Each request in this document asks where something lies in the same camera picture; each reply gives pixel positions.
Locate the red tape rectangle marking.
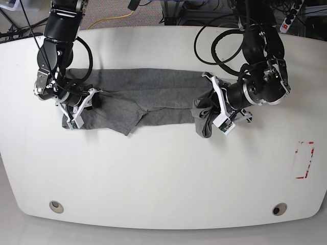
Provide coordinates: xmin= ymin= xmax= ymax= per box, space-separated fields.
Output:
xmin=292 ymin=141 xmax=315 ymax=180

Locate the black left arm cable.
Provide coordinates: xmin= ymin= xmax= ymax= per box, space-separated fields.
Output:
xmin=193 ymin=0 xmax=256 ymax=80

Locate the yellow cable on floor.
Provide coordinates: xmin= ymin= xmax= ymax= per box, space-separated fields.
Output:
xmin=88 ymin=9 xmax=134 ymax=30

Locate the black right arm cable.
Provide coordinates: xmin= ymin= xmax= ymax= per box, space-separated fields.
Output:
xmin=20 ymin=0 xmax=94 ymax=90

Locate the left table cable grommet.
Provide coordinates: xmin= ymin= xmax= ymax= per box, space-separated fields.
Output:
xmin=49 ymin=201 xmax=64 ymax=214

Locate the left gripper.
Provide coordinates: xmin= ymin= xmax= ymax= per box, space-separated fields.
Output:
xmin=194 ymin=58 xmax=291 ymax=112

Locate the table cable grommet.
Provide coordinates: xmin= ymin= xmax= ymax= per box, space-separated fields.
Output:
xmin=272 ymin=203 xmax=288 ymax=216
xmin=49 ymin=201 xmax=64 ymax=214

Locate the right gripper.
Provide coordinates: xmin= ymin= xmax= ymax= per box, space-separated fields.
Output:
xmin=34 ymin=68 xmax=103 ymax=112

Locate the black tripod stand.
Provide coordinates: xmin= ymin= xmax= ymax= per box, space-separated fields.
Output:
xmin=1 ymin=9 xmax=48 ymax=43

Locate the white power strip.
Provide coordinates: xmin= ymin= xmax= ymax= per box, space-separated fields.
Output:
xmin=279 ymin=0 xmax=305 ymax=33

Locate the right table cable grommet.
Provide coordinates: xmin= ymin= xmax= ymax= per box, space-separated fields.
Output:
xmin=272 ymin=203 xmax=288 ymax=216

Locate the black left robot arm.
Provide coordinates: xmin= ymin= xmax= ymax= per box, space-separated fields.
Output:
xmin=199 ymin=1 xmax=291 ymax=112

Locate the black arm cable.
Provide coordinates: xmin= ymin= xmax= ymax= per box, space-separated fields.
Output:
xmin=20 ymin=0 xmax=94 ymax=90
xmin=193 ymin=0 xmax=256 ymax=80

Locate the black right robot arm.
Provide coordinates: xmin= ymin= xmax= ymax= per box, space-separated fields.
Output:
xmin=34 ymin=1 xmax=94 ymax=112

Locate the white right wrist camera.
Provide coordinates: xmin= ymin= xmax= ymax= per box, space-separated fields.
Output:
xmin=55 ymin=88 xmax=97 ymax=130

